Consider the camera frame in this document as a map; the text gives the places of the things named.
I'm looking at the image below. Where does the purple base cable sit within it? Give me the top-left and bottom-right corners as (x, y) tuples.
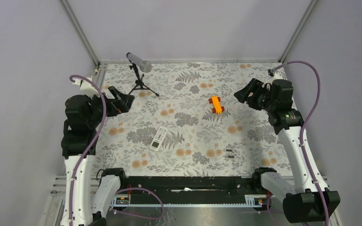
(255, 194), (310, 226)
(110, 187), (165, 221)

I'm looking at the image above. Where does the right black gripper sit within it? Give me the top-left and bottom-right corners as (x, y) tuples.
(233, 78), (276, 113)

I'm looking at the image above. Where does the grey microphone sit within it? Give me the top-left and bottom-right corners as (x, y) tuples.
(126, 52), (152, 73)

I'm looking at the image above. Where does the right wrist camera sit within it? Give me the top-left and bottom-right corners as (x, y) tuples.
(264, 69), (284, 84)

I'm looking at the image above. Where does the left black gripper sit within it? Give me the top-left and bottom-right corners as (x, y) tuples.
(86, 85), (134, 128)

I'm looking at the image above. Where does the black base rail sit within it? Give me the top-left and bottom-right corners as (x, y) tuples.
(112, 176), (268, 207)

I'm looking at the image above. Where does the black mini tripod stand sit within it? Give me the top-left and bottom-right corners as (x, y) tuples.
(128, 63), (160, 97)

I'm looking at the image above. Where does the yellow toy brick car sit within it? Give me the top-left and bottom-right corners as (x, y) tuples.
(208, 96), (225, 114)

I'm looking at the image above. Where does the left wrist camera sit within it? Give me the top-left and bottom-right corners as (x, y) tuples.
(73, 78), (99, 98)

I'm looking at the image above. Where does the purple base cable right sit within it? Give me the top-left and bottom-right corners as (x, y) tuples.
(255, 194), (310, 226)

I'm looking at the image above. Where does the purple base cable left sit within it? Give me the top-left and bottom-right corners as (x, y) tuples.
(110, 187), (165, 221)

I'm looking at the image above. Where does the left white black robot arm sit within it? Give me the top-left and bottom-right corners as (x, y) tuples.
(60, 86), (135, 226)

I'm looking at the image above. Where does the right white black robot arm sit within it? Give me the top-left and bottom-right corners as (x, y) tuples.
(234, 79), (340, 225)

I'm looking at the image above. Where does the white remote control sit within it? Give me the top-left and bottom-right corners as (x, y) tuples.
(149, 126), (169, 152)

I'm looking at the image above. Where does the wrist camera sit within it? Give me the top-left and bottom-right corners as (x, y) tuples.
(73, 78), (99, 98)
(264, 69), (284, 84)

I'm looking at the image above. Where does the floral patterned table mat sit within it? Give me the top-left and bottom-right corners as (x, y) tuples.
(92, 63), (292, 177)

